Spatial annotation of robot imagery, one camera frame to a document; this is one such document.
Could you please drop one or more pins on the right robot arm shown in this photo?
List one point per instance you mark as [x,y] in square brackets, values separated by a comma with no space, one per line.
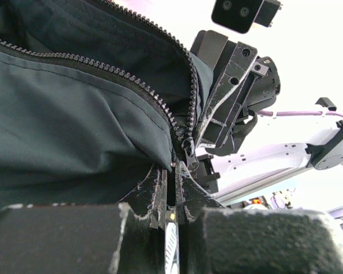
[279,140]

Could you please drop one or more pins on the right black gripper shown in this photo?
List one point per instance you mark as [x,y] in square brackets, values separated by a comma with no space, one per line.
[230,114]

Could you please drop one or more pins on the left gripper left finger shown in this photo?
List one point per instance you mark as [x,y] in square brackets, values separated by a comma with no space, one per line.
[126,237]

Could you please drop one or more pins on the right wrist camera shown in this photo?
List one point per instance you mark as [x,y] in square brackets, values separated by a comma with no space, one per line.
[240,15]

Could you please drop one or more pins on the dark grey zip jacket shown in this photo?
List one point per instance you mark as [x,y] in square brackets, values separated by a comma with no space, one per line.
[91,96]

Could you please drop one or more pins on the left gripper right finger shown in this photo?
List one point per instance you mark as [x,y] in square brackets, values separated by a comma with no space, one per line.
[214,239]

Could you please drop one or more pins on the aluminium front rail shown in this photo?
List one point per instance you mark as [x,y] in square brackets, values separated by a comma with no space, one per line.
[312,189]

